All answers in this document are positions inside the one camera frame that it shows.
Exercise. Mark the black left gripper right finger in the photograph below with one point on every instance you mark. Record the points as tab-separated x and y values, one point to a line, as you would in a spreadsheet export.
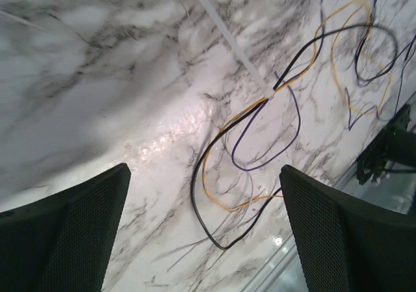
344	243

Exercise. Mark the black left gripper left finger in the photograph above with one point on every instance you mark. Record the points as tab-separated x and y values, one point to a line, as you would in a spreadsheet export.
64	242

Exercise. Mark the white zip tie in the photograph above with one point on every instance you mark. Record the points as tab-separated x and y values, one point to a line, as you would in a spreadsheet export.
267	91

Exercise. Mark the front aluminium rail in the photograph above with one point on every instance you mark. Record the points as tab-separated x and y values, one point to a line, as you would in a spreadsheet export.
396	192

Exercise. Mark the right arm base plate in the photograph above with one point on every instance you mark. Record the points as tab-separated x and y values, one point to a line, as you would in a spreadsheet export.
392	151

